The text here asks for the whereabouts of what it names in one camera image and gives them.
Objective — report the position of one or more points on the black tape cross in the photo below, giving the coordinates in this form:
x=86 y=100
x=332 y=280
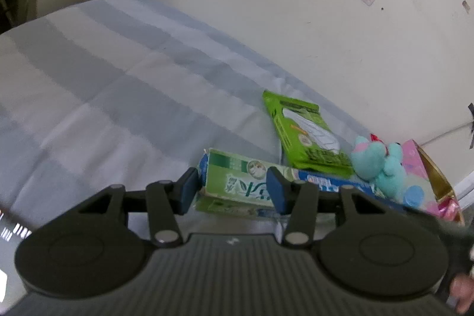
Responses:
x=471 y=123

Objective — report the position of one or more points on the person's right hand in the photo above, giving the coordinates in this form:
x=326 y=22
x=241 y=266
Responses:
x=463 y=293

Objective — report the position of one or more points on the striped bed sheet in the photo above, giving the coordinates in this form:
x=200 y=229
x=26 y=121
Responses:
x=111 y=86

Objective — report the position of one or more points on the green white toothpaste box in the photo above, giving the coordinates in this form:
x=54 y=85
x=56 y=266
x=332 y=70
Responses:
x=237 y=179

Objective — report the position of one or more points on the red pink plush toy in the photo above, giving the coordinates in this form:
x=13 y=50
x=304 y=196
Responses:
x=377 y=140

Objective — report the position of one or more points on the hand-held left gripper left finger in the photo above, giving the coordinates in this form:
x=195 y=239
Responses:
x=188 y=190

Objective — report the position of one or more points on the pink biscuit tin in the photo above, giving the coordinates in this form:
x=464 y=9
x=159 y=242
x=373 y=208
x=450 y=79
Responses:
x=431 y=186

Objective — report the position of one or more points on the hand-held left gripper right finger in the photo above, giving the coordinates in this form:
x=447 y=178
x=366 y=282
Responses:
x=277 y=190

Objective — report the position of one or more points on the green wet wipes packet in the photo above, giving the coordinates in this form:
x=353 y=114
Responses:
x=309 y=132

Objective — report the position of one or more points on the white window frame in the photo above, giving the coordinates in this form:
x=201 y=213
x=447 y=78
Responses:
x=464 y=192

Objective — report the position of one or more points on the teal plush toy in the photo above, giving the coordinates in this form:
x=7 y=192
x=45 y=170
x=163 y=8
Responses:
x=374 y=168

